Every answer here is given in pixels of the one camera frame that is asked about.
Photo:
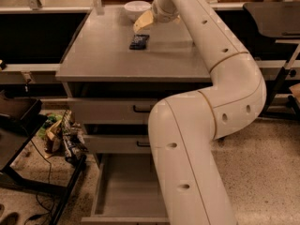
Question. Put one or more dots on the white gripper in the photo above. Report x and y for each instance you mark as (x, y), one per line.
(158, 12)

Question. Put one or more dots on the dark blue rxbar wrapper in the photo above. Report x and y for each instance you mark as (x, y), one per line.
(139, 42)

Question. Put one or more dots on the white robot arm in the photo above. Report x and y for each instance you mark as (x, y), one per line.
(181, 127)

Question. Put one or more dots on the grey drawer cabinet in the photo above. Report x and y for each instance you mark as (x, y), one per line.
(101, 53)

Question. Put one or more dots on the grey top drawer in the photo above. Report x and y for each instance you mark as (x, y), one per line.
(119, 103)

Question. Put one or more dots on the grey drawer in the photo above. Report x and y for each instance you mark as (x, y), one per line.
(113, 138)
(127, 192)
(119, 103)

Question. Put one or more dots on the grey middle drawer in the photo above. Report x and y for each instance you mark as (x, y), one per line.
(113, 138)

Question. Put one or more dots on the grey bottom drawer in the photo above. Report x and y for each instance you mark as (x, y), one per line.
(127, 192)

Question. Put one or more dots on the white ceramic bowl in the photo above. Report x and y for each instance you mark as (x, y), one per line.
(135, 9)

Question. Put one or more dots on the pile of snack bags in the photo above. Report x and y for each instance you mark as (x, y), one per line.
(61, 133)

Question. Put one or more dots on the black cart on left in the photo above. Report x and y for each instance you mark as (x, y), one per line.
(20, 121)

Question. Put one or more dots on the aluminium frame rail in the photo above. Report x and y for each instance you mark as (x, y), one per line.
(32, 73)

